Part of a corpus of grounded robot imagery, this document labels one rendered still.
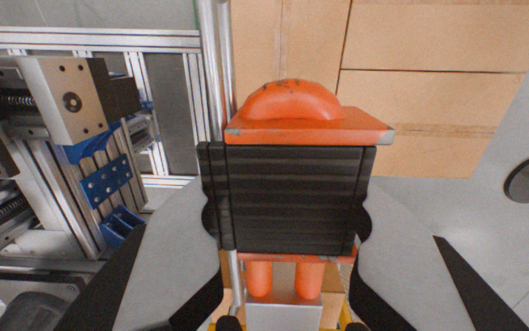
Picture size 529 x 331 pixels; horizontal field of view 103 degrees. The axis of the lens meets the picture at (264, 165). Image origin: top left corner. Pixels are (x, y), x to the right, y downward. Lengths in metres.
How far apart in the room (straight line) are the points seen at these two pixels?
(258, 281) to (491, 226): 2.35
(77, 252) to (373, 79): 1.02
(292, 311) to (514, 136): 1.95
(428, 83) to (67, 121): 0.96
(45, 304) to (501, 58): 1.41
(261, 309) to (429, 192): 1.81
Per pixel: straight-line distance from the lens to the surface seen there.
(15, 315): 0.77
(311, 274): 0.17
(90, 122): 0.52
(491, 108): 1.09
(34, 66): 0.47
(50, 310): 0.77
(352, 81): 0.82
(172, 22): 1.43
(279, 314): 0.20
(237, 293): 0.18
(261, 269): 0.17
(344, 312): 1.49
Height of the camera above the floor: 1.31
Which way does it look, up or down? 63 degrees down
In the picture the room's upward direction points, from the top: 175 degrees counter-clockwise
